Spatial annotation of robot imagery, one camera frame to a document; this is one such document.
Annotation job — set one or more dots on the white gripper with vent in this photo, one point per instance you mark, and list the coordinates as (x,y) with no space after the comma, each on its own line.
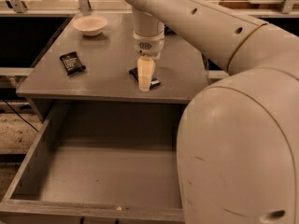
(149,45)

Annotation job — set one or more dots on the blue rxbar blueberry wrapper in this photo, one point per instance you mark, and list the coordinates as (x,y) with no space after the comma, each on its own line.
(154,81)

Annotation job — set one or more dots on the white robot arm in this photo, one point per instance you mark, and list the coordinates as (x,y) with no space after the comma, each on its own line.
(237,145)

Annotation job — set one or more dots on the grey cabinet with flat top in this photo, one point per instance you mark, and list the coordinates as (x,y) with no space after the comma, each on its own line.
(105,97)

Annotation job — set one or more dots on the open grey top drawer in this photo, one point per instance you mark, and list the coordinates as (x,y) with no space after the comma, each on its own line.
(93,162)

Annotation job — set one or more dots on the white bowl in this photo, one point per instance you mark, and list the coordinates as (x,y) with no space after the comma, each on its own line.
(90,25)

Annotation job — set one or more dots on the black snack bar wrapper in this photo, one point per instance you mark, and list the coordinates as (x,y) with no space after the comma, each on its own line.
(72,63)

